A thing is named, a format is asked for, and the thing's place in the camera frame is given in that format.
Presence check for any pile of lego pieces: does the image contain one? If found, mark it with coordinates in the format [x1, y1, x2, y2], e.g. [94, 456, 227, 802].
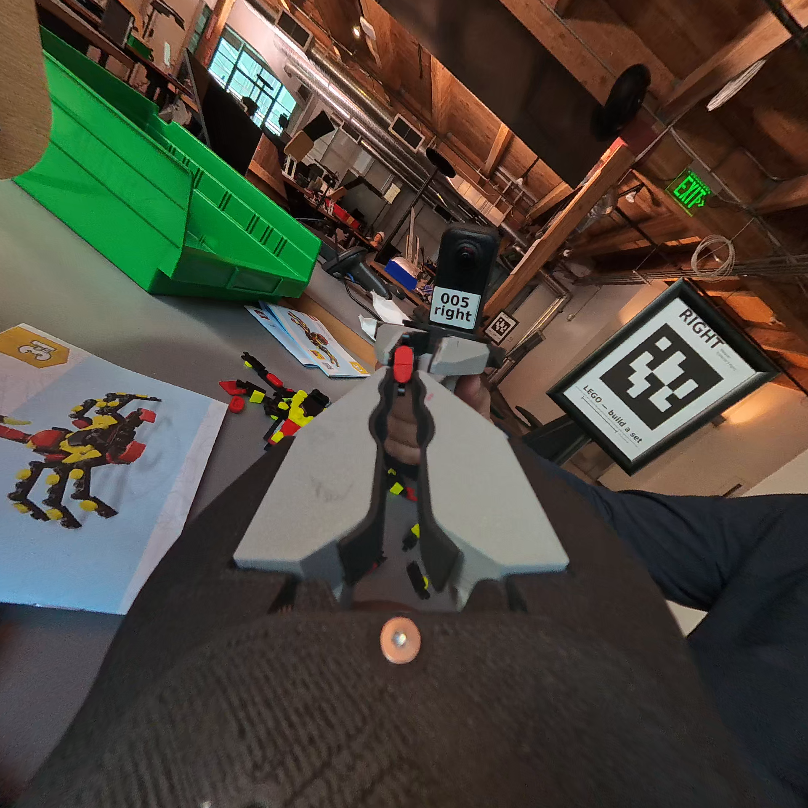
[219, 351, 433, 597]

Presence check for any framed marker sign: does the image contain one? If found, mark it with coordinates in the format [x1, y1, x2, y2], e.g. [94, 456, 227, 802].
[546, 281, 781, 478]

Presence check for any white pendant lamp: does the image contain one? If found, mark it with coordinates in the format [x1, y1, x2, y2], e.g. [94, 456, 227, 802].
[707, 60, 766, 113]

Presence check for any person's right hand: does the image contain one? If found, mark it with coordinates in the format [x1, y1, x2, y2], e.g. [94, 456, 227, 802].
[383, 377, 496, 469]

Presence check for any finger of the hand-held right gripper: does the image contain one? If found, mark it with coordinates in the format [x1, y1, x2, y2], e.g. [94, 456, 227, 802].
[364, 325, 430, 380]
[436, 335, 494, 378]

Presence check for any green plastic bin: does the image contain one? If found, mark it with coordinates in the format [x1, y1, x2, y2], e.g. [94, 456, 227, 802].
[13, 26, 324, 300]

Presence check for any coiled white cable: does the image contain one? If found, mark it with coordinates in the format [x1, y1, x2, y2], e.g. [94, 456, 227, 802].
[692, 234, 737, 280]

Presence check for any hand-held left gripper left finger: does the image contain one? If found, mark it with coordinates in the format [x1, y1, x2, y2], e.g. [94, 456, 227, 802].
[234, 373, 402, 604]

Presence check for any person's right forearm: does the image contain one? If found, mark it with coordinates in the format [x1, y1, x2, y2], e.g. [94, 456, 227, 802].
[556, 461, 808, 808]

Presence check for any black barcode scanner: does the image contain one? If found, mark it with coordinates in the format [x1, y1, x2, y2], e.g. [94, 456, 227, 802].
[322, 247, 393, 299]

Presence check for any closed instruction booklet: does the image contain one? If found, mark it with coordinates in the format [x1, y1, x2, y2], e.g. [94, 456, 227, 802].
[244, 301, 375, 380]

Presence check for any small black red lego subassembly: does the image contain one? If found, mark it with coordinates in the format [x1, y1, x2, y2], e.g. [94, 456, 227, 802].
[389, 344, 420, 406]

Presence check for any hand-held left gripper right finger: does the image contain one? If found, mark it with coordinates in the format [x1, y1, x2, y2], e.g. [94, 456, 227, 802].
[404, 373, 570, 607]

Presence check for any red yellow black lego model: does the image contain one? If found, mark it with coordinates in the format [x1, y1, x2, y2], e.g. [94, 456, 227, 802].
[259, 385, 333, 452]

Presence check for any green exit sign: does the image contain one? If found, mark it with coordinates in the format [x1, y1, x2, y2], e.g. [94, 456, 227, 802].
[667, 171, 713, 213]

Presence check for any open spider instruction booklet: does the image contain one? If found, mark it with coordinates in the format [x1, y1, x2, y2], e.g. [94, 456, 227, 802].
[0, 322, 229, 616]

